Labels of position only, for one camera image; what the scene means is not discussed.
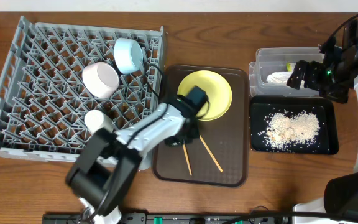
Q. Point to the clear plastic waste bin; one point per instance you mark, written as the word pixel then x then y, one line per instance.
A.
pixel 270 60

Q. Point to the black plastic tray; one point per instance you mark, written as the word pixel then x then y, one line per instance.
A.
pixel 326 141

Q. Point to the pink plastic bowl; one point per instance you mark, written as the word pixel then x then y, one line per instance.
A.
pixel 100 79

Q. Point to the light blue plastic bowl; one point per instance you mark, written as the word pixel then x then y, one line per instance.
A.
pixel 128 56

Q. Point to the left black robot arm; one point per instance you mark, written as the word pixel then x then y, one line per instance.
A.
pixel 105 170

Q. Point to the grey plastic dishwasher rack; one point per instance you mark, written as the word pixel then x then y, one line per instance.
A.
pixel 43 101

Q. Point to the yellow plastic plate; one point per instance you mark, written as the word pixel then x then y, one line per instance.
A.
pixel 217 89

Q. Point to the white paper napkin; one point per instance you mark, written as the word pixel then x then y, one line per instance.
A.
pixel 279 77

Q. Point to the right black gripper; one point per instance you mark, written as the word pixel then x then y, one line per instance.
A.
pixel 311 80

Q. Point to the rice and nut scraps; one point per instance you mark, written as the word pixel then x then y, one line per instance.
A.
pixel 284 130

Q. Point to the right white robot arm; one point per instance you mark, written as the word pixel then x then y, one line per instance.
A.
pixel 339 203

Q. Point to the green silver snack wrapper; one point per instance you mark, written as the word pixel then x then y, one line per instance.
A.
pixel 290 67

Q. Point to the brown plastic serving tray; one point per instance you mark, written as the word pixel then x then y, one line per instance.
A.
pixel 227 138

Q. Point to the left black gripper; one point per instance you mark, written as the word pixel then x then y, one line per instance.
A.
pixel 194 135

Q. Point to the white plastic cup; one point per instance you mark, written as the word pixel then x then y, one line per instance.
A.
pixel 95 120

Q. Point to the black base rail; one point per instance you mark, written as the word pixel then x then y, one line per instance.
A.
pixel 117 217

